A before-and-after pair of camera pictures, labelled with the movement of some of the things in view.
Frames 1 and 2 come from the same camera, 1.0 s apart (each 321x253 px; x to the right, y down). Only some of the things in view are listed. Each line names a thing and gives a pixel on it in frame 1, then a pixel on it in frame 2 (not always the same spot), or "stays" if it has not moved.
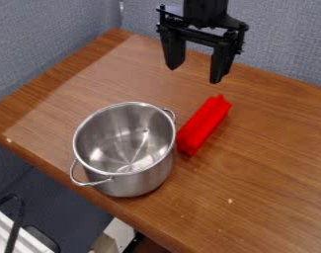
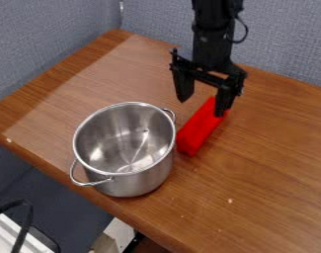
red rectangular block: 201,124 stays
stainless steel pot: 124,149 stays
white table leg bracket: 123,232 stays
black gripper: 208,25 -> 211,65
